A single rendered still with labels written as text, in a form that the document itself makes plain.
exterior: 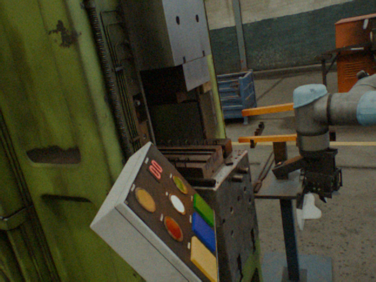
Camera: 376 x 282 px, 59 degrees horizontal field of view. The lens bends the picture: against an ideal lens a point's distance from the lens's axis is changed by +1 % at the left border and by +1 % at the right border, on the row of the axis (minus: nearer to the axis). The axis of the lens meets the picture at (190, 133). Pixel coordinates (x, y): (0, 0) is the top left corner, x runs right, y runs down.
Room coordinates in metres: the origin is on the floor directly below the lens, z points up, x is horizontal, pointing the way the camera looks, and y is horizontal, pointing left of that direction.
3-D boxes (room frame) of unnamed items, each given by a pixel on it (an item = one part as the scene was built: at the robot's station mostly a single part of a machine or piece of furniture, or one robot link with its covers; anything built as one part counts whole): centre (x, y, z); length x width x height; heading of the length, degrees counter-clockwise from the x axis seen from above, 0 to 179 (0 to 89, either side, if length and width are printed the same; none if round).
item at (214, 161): (1.33, 0.11, 0.96); 0.42 x 0.20 x 0.09; 60
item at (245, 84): (5.44, -0.53, 0.36); 1.20 x 0.80 x 0.72; 64
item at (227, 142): (1.41, -0.11, 0.95); 0.12 x 0.08 x 0.06; 60
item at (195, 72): (1.33, 0.11, 1.32); 0.42 x 0.20 x 0.10; 60
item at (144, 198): (0.59, 0.11, 1.16); 0.05 x 0.03 x 0.04; 150
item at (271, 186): (1.58, -0.44, 0.65); 0.40 x 0.30 x 0.02; 156
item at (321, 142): (0.76, -0.30, 1.15); 0.08 x 0.08 x 0.05
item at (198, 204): (0.78, 0.01, 1.01); 0.07 x 0.05 x 0.07; 175
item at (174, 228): (0.59, 0.07, 1.09); 0.05 x 0.03 x 0.04; 150
